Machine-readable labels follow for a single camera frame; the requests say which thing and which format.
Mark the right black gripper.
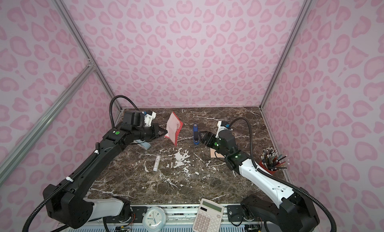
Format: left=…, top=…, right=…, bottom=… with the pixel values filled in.
left=197, top=131, right=229, bottom=158

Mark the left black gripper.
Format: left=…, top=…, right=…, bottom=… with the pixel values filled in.
left=133, top=122, right=169, bottom=142

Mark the beige envelope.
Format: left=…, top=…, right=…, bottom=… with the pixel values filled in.
left=210, top=149, right=224, bottom=158

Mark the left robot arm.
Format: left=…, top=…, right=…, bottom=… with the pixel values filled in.
left=43, top=111, right=167, bottom=229

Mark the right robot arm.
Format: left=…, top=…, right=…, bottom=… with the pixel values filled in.
left=199, top=130, right=320, bottom=232

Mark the light blue box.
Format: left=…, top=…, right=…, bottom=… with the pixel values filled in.
left=133, top=140, right=151, bottom=150

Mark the white glue stick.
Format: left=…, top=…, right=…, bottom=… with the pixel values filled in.
left=153, top=155, right=161, bottom=172

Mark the red pen holder cup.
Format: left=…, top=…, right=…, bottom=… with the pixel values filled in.
left=260, top=147, right=290, bottom=174

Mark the white calculator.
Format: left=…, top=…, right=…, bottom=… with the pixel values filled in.
left=193, top=199, right=224, bottom=232

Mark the white round clock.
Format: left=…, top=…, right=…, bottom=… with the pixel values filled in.
left=142, top=207, right=167, bottom=232

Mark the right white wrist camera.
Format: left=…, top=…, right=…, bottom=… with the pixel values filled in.
left=217, top=121, right=232, bottom=134

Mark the right black corrugated cable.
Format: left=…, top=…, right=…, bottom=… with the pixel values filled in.
left=227, top=116, right=337, bottom=232

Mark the black corrugated cable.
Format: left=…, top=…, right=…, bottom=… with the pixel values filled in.
left=21, top=95, right=139, bottom=232
left=227, top=116, right=337, bottom=232

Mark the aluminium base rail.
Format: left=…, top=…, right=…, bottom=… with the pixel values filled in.
left=59, top=203, right=319, bottom=232

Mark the left black corrugated cable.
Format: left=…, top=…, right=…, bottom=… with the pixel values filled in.
left=21, top=95, right=139, bottom=232

